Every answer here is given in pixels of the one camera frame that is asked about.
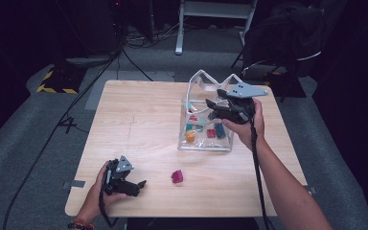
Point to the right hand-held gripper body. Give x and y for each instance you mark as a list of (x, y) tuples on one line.
[(239, 111)]

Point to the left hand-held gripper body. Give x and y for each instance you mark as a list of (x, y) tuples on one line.
[(118, 182)]

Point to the dark blue small block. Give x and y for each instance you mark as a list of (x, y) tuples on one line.
[(212, 116)]

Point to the crimson block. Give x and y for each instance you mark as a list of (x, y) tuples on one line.
[(193, 118)]

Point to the teal green block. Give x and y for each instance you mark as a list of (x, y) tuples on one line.
[(190, 105)]

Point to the dark blue long block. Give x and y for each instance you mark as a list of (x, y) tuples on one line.
[(219, 130)]

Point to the cyan cube block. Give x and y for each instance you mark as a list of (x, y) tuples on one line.
[(189, 127)]

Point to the magenta block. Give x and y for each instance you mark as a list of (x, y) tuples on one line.
[(177, 176)]

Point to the orange block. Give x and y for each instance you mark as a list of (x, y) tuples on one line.
[(190, 136)]

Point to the clear plastic bag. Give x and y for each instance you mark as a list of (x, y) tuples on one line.
[(202, 143)]

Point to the person's right hand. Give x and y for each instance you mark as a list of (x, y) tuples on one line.
[(252, 132)]

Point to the person's left hand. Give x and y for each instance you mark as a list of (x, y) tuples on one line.
[(94, 201)]

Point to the black chair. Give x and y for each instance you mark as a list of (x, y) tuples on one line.
[(241, 72)]

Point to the grey tape strip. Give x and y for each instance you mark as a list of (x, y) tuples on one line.
[(76, 184), (313, 190)]

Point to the white metal stand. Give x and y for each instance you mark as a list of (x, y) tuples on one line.
[(179, 32)]

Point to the black tape cross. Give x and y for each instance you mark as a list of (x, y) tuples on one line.
[(67, 123)]

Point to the dark jacket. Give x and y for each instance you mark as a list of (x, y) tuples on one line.
[(284, 35)]

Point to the yellow black striped base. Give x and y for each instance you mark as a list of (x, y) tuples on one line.
[(64, 80)]

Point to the grey stand base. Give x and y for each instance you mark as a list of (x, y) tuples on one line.
[(86, 60)]

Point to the black computer tower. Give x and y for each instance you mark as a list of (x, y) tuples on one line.
[(105, 28)]

